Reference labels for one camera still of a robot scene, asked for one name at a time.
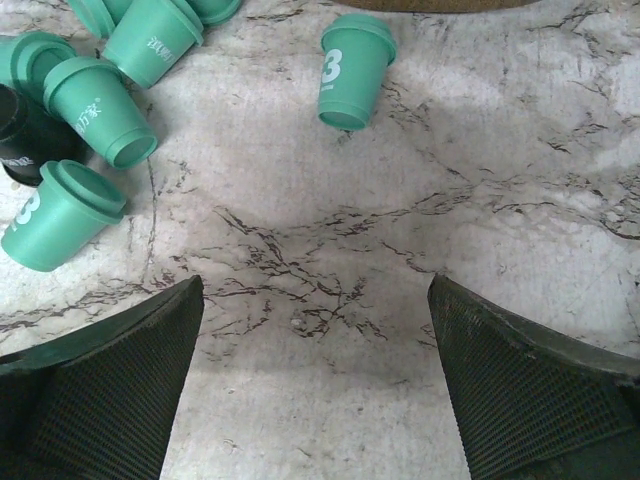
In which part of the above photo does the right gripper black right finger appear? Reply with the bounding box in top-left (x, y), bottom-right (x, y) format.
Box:
top-left (428, 275), bottom-right (639, 479)

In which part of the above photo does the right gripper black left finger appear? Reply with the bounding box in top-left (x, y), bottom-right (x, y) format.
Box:
top-left (1, 275), bottom-right (204, 479)

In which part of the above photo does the green capsule number 3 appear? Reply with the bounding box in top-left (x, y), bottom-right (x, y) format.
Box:
top-left (1, 160), bottom-right (127, 272)

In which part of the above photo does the black coffee capsule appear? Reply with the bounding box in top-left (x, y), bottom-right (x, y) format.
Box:
top-left (1, 84), bottom-right (92, 187)

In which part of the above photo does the green capsule with chinese text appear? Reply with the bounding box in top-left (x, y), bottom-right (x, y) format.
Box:
top-left (43, 56), bottom-right (158, 169)

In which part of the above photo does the green capsule far left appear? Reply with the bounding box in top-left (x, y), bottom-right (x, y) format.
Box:
top-left (1, 31), bottom-right (77, 101)

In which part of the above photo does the green capsule lying upper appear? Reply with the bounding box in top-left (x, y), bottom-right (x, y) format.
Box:
top-left (103, 0), bottom-right (204, 88)

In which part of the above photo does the green capsule top edge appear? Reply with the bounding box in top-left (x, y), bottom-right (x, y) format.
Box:
top-left (67, 0), bottom-right (132, 38)

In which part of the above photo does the green capsule with number 3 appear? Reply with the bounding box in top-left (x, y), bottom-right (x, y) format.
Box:
top-left (317, 14), bottom-right (397, 131)

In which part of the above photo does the brown cloth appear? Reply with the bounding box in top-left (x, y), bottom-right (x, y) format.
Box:
top-left (336, 0), bottom-right (537, 14)

